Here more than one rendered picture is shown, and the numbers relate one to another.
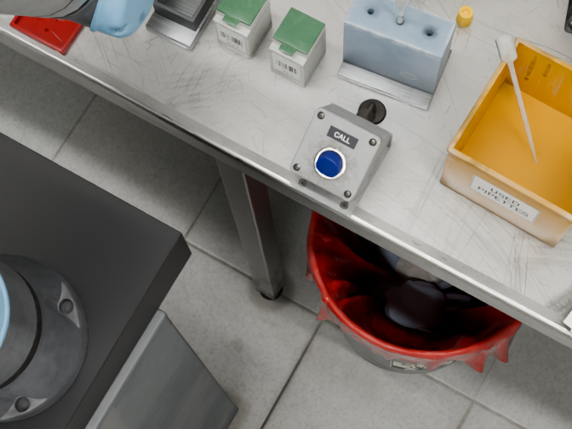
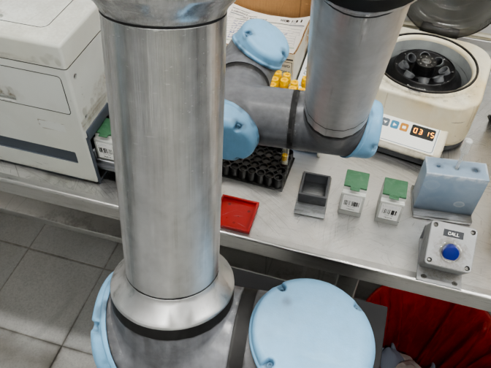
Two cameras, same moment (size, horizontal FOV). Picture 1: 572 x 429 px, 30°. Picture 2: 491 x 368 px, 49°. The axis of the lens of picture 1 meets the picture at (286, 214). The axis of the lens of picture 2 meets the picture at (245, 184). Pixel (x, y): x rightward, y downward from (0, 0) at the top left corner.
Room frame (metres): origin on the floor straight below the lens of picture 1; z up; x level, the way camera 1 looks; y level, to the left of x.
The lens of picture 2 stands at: (0.02, 0.42, 1.61)
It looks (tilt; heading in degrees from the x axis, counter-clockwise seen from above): 48 degrees down; 338
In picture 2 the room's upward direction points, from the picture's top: 1 degrees clockwise
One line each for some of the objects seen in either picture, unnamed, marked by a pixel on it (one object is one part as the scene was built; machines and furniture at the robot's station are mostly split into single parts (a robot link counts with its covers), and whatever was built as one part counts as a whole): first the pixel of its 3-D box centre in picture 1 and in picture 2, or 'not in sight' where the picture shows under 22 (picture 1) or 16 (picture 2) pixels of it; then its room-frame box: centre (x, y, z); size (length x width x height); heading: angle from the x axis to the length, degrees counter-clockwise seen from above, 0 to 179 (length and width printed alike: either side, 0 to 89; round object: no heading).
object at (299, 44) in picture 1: (298, 48); (391, 201); (0.47, -0.04, 0.91); 0.05 x 0.04 x 0.07; 143
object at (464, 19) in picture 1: (465, 16); not in sight; (0.49, -0.21, 0.89); 0.02 x 0.02 x 0.02
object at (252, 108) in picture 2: not in sight; (247, 114); (0.50, 0.23, 1.16); 0.11 x 0.11 x 0.08; 58
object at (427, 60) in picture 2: not in sight; (421, 74); (0.70, -0.24, 0.97); 0.15 x 0.15 x 0.07
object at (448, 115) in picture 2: not in sight; (416, 90); (0.69, -0.22, 0.94); 0.30 x 0.24 x 0.12; 134
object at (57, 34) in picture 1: (54, 14); (235, 213); (0.56, 0.22, 0.88); 0.07 x 0.07 x 0.01; 53
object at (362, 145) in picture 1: (350, 136); (447, 239); (0.36, -0.07, 0.92); 0.13 x 0.07 x 0.08; 143
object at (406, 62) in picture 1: (397, 44); (448, 188); (0.45, -0.13, 0.92); 0.10 x 0.07 x 0.10; 59
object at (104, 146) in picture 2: not in sight; (112, 142); (0.74, 0.38, 0.95); 0.05 x 0.04 x 0.06; 142
